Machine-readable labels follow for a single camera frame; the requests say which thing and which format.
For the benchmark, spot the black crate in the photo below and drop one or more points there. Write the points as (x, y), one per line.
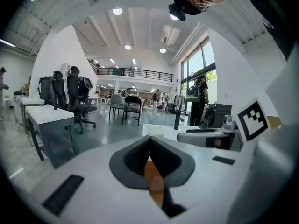
(223, 113)

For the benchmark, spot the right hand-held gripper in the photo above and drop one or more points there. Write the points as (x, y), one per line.
(253, 120)

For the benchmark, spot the person's right hand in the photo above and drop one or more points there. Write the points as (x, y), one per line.
(218, 143)

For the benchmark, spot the grey folding chair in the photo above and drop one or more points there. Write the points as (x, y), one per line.
(116, 99)

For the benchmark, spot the ceiling air conditioner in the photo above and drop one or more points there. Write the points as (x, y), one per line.
(170, 35)

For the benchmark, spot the round ceiling light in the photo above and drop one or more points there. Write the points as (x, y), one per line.
(117, 11)
(162, 50)
(127, 47)

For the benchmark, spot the black balcony railing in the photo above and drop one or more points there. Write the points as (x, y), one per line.
(140, 73)

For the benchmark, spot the cardboard box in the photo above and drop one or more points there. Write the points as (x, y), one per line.
(274, 121)

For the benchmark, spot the large window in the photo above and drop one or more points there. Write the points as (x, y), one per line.
(196, 59)

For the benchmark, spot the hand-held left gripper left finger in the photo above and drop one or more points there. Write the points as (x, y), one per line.
(93, 178)

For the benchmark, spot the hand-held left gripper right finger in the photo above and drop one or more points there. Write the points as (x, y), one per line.
(210, 183)

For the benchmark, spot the dark vanity with white top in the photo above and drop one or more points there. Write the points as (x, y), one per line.
(53, 125)

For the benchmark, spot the black folding chair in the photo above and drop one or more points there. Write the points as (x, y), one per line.
(133, 101)

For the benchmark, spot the person's black clothing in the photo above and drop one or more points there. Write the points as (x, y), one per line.
(273, 13)

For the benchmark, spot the head-worn black camera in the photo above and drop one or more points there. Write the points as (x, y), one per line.
(178, 11)

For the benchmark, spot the clothes rack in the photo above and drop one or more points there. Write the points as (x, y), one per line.
(179, 101)

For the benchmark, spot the long ceiling light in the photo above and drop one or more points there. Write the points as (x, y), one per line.
(7, 42)

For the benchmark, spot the person's glasses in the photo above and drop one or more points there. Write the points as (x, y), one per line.
(203, 8)

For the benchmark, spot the tall black faucet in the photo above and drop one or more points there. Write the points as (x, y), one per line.
(177, 120)

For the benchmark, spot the black office chair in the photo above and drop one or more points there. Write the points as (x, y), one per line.
(73, 90)
(59, 87)
(46, 90)

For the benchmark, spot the silver faucet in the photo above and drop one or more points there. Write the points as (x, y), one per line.
(40, 91)

